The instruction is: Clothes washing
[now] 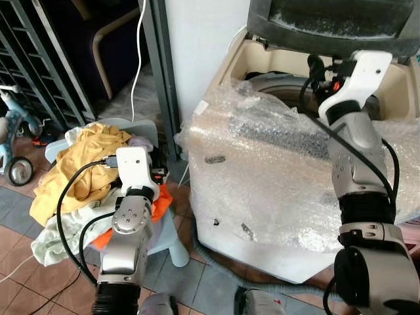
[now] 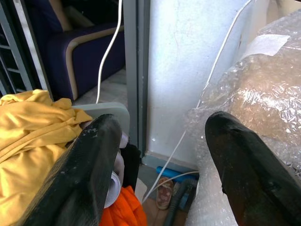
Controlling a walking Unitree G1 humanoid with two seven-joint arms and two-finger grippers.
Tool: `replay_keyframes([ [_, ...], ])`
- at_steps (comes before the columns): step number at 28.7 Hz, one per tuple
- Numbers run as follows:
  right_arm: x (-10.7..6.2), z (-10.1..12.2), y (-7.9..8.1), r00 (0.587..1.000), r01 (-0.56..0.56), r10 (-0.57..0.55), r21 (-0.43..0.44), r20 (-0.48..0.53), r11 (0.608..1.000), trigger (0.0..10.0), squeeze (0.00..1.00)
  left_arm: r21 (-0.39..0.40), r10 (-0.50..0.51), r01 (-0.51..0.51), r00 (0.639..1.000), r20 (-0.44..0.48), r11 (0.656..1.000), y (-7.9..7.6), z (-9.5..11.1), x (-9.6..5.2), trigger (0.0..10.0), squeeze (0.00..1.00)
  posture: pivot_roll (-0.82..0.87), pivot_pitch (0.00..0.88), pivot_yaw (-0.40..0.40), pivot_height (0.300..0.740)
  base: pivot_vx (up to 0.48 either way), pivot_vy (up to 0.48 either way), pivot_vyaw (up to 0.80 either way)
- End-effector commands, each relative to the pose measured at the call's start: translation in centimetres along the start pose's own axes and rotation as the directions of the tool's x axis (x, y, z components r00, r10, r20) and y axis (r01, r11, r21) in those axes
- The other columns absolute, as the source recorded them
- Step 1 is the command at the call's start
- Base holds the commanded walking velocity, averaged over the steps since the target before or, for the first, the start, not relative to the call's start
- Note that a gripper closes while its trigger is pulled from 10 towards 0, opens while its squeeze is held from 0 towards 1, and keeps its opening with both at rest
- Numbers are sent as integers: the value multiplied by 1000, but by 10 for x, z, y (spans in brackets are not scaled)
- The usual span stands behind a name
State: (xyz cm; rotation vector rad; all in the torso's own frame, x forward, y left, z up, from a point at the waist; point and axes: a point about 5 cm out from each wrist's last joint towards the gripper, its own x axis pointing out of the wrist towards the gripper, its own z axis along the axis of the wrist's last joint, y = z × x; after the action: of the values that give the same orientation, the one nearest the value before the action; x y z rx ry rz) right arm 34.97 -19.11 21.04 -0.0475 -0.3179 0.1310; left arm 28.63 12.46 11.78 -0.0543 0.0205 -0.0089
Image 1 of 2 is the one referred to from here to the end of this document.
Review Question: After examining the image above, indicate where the yellow garment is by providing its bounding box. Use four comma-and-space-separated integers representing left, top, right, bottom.
30, 123, 132, 227

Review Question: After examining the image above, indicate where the beige top-load washing machine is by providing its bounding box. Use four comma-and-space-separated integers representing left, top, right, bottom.
180, 26, 420, 286

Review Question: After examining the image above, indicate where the purple grey garment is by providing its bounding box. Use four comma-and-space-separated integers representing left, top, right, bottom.
128, 135, 155, 152

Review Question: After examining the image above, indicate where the orange garment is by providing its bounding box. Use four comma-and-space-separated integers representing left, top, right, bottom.
92, 184, 173, 250

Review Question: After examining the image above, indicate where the dark grey washer lid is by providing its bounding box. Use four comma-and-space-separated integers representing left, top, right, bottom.
246, 0, 420, 58

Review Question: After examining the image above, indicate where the light blue child chair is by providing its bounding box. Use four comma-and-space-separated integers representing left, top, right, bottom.
45, 118, 191, 268

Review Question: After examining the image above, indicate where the clear bubble wrap sheet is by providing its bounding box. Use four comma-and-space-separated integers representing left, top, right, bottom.
176, 82, 420, 253

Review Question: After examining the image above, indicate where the dark armchair with wooden arm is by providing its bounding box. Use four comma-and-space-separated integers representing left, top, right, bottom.
69, 0, 142, 102

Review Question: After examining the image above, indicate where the light blue child tricycle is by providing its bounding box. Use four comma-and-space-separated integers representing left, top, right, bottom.
0, 85, 37, 188

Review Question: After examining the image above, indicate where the black metal grid gate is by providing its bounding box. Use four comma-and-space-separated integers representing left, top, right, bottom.
0, 0, 99, 132

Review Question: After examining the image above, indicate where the grey robot right leg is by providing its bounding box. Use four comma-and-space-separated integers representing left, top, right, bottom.
235, 287, 286, 315

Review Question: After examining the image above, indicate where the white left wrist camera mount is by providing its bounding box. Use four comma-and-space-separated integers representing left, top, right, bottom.
115, 146, 161, 194

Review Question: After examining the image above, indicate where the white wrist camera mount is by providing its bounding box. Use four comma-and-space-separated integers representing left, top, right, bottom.
115, 146, 161, 194
318, 51, 393, 119

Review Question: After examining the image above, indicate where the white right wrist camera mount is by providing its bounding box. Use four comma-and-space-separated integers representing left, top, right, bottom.
318, 51, 393, 119

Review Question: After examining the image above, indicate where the dark grey door post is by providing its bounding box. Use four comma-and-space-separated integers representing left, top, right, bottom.
141, 0, 181, 161

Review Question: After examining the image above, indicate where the white hanging cable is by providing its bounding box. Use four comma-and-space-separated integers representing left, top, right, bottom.
131, 0, 148, 122

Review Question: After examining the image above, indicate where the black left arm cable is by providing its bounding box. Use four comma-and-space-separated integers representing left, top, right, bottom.
77, 211, 117, 286
56, 157, 119, 289

